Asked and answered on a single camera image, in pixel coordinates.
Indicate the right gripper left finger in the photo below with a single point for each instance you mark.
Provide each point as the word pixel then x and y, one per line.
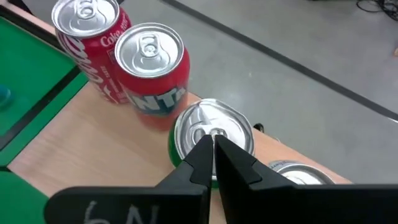
pixel 140 205

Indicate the green Sprite can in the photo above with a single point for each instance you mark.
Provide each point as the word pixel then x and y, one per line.
pixel 202 118

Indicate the black metal table frame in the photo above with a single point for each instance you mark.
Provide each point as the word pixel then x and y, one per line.
pixel 31 26

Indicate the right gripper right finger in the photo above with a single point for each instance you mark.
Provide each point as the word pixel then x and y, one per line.
pixel 295 205

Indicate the wooden shelf with black frame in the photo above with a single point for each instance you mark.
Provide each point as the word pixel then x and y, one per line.
pixel 93 143

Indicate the red Fanta can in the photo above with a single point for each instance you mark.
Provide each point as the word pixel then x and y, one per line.
pixel 152 84

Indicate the green table mat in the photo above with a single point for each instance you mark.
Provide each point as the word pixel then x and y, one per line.
pixel 25 68

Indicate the red Coca-Cola can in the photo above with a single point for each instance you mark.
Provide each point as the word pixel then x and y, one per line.
pixel 84 46

